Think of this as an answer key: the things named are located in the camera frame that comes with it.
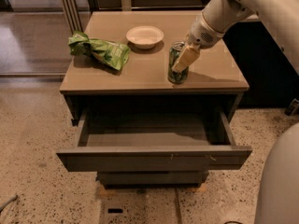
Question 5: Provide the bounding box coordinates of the white paper bowl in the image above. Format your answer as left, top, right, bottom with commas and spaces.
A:
126, 26, 164, 49

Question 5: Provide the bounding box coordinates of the metal window frame post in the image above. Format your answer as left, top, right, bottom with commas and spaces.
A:
61, 0, 82, 33

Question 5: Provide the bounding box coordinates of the open grey top drawer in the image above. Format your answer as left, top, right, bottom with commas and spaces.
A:
57, 111, 252, 173

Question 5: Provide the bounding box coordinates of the green chip bag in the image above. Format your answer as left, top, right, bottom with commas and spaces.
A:
68, 31, 131, 71

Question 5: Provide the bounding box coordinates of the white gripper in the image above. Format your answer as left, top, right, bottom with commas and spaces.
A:
172, 14, 224, 73

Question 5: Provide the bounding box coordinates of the grey drawer cabinet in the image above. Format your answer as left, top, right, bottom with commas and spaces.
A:
60, 11, 249, 187

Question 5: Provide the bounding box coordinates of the green soda can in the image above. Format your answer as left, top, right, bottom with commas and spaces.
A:
168, 41, 189, 84

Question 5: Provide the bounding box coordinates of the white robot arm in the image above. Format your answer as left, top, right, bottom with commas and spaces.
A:
172, 0, 299, 224

